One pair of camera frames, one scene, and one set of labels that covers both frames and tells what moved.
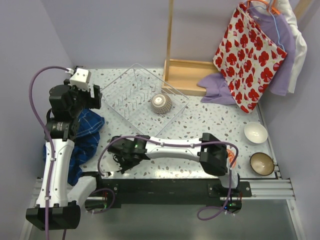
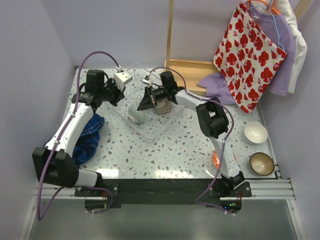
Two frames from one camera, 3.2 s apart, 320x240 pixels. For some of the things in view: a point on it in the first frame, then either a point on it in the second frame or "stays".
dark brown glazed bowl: x=262 y=164 stays
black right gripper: x=117 y=159 to x=147 y=102
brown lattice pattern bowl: x=161 y=103 stays
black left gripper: x=94 y=96 to x=117 y=93
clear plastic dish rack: x=149 y=103 stays
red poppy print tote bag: x=248 y=57 stays
